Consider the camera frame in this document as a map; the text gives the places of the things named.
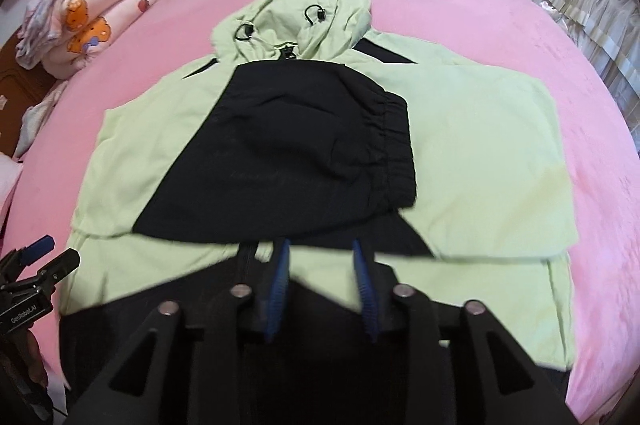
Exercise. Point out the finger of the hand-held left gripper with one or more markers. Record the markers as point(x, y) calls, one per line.
point(62, 265)
point(37, 246)

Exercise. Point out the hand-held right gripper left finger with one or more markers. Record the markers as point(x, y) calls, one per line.
point(277, 277)

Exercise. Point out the folded pink bear-print quilt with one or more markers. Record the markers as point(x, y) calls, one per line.
point(100, 30)

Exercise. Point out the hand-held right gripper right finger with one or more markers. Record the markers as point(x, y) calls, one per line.
point(363, 280)

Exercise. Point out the person's left hand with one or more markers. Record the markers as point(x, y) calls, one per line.
point(37, 355)

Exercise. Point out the wooden headboard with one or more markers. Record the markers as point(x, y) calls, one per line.
point(12, 90)

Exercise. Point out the crumpled light cloth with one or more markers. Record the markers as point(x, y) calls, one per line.
point(35, 120)

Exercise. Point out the green and black hooded jacket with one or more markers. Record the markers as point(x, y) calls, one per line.
point(475, 130)

